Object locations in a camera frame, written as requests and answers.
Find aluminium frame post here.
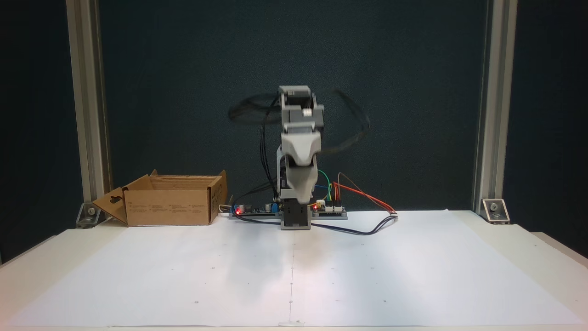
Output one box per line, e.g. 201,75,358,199
66,0,112,217
472,0,519,214

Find open cardboard box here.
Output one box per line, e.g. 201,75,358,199
92,169,228,227

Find green wire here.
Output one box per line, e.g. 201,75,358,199
317,170,333,203

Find orange red wires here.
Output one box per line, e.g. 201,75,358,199
333,182,398,216

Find circuit board with blue parts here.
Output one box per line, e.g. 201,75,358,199
229,201,282,219

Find circuit board with white connectors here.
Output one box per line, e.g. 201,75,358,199
312,200,348,220

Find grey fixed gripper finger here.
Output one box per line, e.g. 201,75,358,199
287,159,317,204

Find black arm motor wires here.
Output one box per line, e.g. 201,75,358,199
228,90,372,194

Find metal corner bracket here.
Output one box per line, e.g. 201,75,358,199
481,199,510,224
76,202,113,228

